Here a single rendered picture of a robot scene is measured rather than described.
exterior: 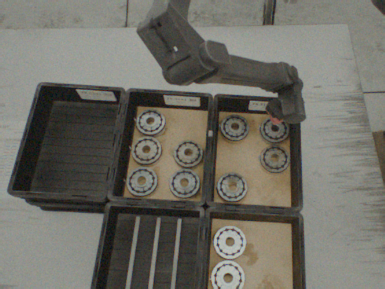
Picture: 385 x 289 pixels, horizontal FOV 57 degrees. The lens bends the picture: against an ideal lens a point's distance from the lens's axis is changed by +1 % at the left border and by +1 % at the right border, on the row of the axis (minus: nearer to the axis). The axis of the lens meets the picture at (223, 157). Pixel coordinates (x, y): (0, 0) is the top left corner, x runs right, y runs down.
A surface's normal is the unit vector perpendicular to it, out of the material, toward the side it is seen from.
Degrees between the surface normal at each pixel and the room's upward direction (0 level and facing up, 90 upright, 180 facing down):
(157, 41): 63
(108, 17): 0
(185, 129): 0
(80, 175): 0
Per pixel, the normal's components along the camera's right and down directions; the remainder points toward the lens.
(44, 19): 0.04, -0.37
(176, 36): -0.32, 0.61
